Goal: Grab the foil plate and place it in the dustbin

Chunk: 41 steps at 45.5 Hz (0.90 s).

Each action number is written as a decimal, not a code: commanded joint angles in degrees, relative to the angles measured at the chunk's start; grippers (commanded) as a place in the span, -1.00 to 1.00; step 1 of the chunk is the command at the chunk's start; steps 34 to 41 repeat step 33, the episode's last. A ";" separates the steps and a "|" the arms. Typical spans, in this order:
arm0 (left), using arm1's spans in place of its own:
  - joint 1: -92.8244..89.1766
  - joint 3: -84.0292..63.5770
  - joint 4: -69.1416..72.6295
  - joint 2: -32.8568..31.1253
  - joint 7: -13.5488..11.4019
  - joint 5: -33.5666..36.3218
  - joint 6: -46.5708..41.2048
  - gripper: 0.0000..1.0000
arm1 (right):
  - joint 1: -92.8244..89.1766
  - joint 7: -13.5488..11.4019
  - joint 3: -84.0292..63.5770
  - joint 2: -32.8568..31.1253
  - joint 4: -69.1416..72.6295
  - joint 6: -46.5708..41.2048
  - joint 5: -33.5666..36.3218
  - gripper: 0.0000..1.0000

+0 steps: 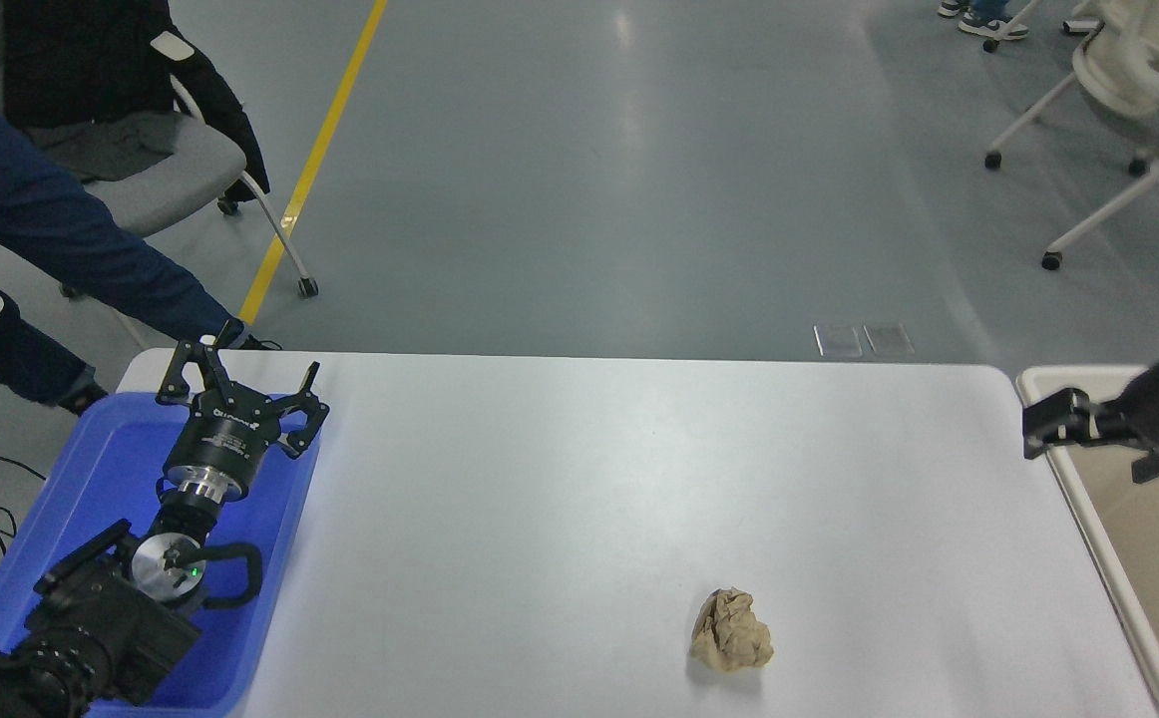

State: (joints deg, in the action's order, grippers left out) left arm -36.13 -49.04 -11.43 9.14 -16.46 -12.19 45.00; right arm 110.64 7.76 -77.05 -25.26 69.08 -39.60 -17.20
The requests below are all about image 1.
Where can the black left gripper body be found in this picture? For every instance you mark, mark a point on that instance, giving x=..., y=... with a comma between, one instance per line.
x=220, y=439

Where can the clear floor plate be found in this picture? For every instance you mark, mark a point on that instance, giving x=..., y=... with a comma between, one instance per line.
x=889, y=339
x=837, y=340

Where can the large pale bin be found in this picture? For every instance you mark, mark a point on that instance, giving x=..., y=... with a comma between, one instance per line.
x=1158, y=578

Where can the blue plastic tray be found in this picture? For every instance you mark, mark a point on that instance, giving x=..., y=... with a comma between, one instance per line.
x=111, y=469

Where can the grey padded chair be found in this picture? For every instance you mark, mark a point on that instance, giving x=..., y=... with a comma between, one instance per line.
x=191, y=165

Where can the grey folded garment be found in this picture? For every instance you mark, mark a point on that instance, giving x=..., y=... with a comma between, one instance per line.
x=101, y=145

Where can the black jacket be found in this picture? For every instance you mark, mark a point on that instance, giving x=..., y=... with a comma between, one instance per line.
x=91, y=60

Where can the white wheeled chair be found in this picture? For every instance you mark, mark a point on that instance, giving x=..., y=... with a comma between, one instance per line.
x=1128, y=70
x=1013, y=25

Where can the crumpled tan paper ball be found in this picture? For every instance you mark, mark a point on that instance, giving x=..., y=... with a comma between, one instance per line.
x=732, y=632

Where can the standing person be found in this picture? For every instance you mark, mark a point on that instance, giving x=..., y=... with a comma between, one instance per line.
x=990, y=22

